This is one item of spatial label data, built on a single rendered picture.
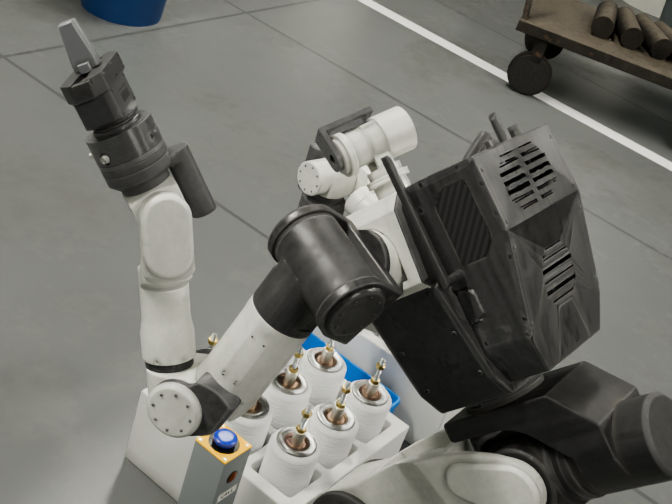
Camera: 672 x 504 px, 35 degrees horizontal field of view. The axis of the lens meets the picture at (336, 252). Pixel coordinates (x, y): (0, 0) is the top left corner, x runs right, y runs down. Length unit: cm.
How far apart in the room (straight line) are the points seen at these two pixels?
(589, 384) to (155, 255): 59
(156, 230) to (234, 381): 22
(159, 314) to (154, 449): 77
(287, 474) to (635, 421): 77
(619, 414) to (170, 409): 58
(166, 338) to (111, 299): 120
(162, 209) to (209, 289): 139
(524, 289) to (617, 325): 191
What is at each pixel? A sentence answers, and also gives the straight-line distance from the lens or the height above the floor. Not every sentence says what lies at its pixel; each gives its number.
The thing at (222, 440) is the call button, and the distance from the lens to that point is 184.
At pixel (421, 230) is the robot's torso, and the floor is 93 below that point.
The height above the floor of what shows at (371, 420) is 22.
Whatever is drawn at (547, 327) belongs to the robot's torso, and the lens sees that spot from 139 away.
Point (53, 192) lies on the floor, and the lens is 298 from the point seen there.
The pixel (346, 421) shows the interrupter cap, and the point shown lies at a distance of 208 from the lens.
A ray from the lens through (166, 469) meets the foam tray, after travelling 216.
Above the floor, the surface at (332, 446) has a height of 22.
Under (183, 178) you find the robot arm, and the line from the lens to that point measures 140.
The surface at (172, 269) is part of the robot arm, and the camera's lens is 138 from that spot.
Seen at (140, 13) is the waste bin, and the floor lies 5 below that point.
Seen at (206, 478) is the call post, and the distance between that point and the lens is 187.
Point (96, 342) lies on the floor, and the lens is 250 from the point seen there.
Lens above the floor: 157
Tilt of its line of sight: 31 degrees down
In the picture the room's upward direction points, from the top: 19 degrees clockwise
